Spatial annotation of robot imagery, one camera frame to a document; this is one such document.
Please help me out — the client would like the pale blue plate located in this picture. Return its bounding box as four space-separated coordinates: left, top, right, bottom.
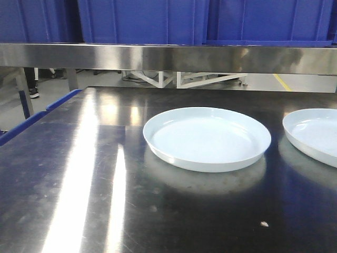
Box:
143 107 271 173
282 108 336 167

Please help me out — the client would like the blue side crate rim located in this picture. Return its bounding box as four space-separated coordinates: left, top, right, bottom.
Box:
1 89 81 146

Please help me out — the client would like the right blue plastic bin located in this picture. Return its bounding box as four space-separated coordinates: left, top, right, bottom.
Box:
206 1 336 47

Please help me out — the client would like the stainless steel shelf rail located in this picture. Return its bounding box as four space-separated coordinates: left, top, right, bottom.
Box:
1 43 336 75

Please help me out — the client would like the middle blue plastic bin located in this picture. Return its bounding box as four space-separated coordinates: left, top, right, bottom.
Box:
78 1 210 45

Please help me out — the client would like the blue plastic bin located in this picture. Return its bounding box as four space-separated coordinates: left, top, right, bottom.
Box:
78 1 210 45
206 1 336 47
1 1 83 43

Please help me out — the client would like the steel table leg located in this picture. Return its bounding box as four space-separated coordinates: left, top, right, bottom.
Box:
15 67 34 119

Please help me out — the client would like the white metal frame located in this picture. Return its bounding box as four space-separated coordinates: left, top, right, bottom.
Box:
121 71 247 89

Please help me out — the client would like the left blue plastic bin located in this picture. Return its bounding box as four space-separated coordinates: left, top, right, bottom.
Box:
1 1 83 43

